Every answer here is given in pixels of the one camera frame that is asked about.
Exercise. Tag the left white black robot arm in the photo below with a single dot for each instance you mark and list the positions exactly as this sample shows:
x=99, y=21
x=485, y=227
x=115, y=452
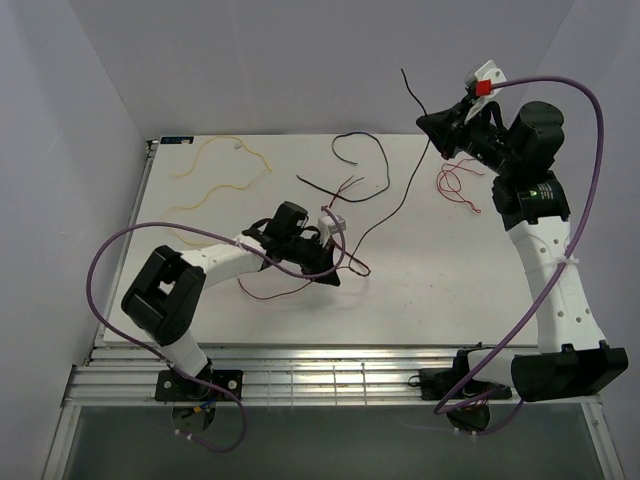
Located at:
x=163, y=298

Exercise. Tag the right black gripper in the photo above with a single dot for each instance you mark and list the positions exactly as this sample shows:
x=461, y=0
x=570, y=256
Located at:
x=443, y=129

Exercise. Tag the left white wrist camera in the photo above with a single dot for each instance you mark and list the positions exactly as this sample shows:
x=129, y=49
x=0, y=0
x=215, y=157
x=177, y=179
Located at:
x=329, y=225

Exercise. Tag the left blue label sticker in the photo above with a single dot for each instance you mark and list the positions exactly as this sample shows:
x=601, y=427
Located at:
x=176, y=140

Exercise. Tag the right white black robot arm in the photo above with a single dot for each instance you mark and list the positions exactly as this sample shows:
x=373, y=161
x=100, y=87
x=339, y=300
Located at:
x=573, y=357

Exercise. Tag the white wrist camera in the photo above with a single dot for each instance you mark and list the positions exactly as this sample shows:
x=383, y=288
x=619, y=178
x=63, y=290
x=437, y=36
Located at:
x=329, y=225
x=480, y=85

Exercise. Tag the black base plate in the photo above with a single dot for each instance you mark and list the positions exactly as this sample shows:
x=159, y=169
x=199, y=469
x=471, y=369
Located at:
x=212, y=385
x=434, y=383

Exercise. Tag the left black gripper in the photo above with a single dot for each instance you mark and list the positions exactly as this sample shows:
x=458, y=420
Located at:
x=322, y=262

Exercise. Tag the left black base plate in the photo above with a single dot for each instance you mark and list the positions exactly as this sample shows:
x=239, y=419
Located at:
x=212, y=385

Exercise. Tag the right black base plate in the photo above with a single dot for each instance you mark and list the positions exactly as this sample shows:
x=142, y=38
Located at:
x=434, y=383

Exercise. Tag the aluminium rail frame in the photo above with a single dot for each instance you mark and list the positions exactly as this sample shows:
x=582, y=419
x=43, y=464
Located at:
x=106, y=430

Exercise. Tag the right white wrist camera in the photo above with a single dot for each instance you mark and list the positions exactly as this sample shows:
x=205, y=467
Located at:
x=480, y=85

